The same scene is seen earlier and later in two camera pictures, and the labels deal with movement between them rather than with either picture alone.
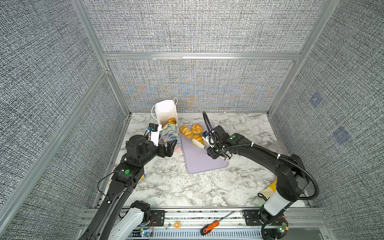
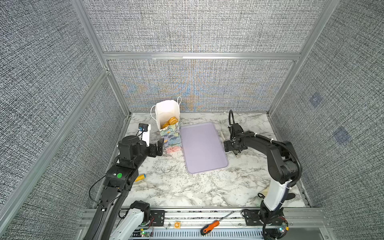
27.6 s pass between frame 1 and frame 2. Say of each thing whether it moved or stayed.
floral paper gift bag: stayed
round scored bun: moved
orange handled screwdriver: stayed
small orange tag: stayed
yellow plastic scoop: stayed
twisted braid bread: moved
